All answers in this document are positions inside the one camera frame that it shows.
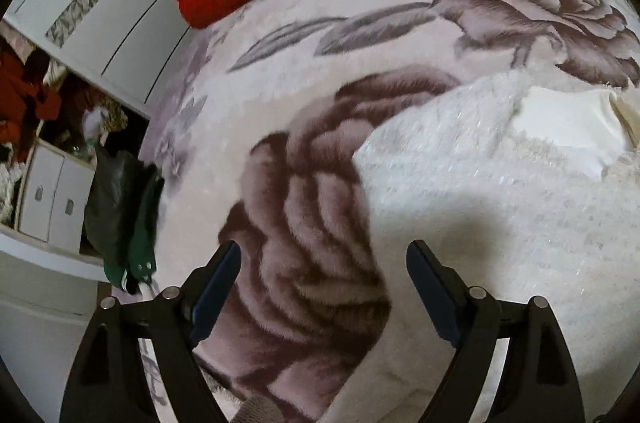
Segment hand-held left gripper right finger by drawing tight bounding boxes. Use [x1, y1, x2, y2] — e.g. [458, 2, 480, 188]
[406, 239, 586, 423]

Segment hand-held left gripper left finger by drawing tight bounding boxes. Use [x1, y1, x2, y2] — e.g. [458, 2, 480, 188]
[59, 240, 242, 423]

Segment white fluffy garment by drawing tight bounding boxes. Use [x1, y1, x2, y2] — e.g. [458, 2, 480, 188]
[320, 70, 640, 423]

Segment red hanging clothes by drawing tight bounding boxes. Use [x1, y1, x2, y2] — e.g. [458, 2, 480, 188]
[0, 50, 63, 161]

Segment green and black jacket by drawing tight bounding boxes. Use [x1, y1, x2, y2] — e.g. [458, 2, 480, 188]
[82, 148, 166, 294]

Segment white drawer cabinet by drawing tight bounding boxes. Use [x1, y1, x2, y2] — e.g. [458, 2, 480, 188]
[12, 138, 98, 254]

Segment floral plush blanket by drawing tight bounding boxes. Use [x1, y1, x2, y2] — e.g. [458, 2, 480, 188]
[137, 0, 640, 423]

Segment patterned cloth pile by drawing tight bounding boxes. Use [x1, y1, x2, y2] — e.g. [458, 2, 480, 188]
[65, 78, 128, 154]

